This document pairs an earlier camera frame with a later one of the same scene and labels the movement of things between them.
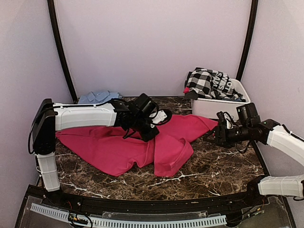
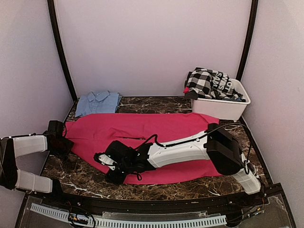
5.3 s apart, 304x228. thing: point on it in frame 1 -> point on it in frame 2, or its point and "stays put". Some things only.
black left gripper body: x=140 y=125 -> x=63 y=148
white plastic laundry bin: x=210 y=107 stays put
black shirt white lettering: x=223 y=87 stays put
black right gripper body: x=229 y=139 -> x=119 y=178
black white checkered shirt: x=201 y=80 stays put
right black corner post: x=249 y=37 stays put
